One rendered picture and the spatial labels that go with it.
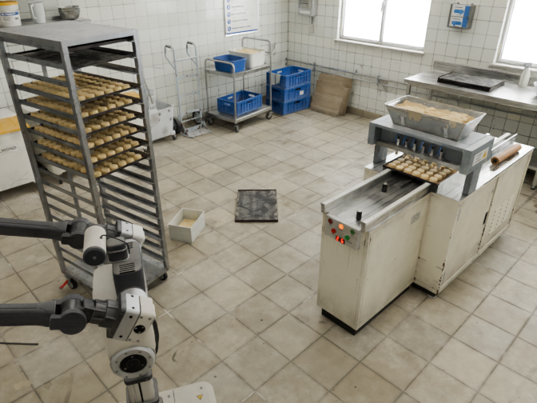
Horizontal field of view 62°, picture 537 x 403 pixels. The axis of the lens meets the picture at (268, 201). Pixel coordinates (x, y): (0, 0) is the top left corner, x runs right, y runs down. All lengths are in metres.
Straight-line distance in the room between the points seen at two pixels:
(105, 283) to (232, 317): 1.62
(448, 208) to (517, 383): 1.09
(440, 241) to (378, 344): 0.80
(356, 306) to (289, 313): 0.54
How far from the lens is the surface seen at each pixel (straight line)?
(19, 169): 5.11
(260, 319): 3.17
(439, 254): 3.26
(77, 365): 3.13
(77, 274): 3.57
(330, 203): 2.69
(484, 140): 3.10
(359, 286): 2.80
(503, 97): 5.34
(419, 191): 2.95
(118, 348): 1.77
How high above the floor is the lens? 2.20
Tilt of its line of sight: 29 degrees down
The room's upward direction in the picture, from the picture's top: straight up
